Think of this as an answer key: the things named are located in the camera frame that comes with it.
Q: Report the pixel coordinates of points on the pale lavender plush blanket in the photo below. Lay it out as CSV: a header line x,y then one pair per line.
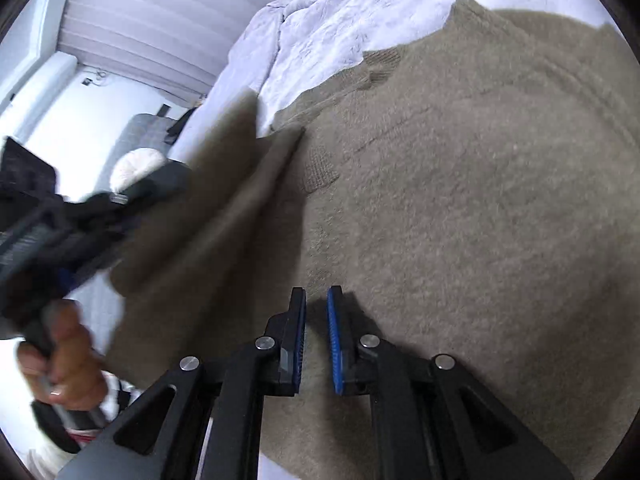
x,y
350,20

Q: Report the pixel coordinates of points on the person's left hand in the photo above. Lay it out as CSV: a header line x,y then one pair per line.
x,y
70,360

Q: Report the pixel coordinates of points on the white round cushion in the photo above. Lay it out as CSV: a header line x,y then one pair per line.
x,y
137,165

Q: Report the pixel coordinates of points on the olive knit sweater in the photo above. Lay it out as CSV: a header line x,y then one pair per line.
x,y
450,210

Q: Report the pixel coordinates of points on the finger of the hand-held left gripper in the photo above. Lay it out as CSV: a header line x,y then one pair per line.
x,y
85,272
155,180

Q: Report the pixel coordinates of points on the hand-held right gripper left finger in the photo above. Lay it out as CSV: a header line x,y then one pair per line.
x,y
299,340

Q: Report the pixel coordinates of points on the grey pleated curtain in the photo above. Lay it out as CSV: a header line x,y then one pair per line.
x,y
150,20

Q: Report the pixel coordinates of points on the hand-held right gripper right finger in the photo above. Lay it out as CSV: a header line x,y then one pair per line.
x,y
334,340

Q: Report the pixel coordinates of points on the white air conditioner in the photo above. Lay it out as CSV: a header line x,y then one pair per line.
x,y
40,85

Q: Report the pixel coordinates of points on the grey upholstered chair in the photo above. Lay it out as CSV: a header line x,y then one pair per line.
x,y
145,130

